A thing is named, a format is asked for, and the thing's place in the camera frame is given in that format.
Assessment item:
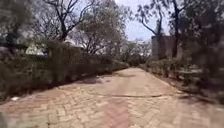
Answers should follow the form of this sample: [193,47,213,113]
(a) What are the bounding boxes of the low bushes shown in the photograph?
[139,56,224,104]

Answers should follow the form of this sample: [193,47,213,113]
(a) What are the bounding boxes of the green hedge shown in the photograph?
[0,41,130,101]

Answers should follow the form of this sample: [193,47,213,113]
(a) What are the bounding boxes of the brick paved path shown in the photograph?
[0,67,224,128]

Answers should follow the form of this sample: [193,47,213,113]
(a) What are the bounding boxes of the grey building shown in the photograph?
[151,34,178,61]

